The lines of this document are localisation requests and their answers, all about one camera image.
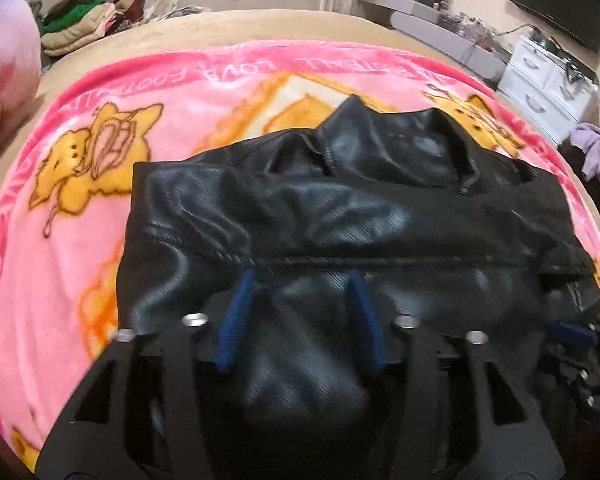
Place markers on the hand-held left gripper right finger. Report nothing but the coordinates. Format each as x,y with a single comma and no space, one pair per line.
365,320

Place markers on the pink bear printed blanket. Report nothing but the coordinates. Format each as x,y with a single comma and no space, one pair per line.
80,260

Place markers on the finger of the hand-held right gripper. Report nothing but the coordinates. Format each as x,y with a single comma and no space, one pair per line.
572,334

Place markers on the white drawer cabinet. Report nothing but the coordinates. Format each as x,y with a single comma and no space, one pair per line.
540,90

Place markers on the pile of folded clothes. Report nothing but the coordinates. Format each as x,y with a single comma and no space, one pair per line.
85,20

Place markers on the pink quilt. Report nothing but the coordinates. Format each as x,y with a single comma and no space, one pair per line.
5,60

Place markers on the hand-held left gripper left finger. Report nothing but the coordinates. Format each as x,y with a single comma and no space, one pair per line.
235,320

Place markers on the black leather jacket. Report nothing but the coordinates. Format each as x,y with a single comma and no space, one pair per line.
330,210

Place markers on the black wall television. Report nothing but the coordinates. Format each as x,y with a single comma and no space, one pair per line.
560,5

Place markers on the grey cluttered shelf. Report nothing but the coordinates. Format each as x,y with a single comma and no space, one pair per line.
430,30

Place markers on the lavender garment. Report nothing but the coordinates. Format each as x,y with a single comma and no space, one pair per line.
597,150

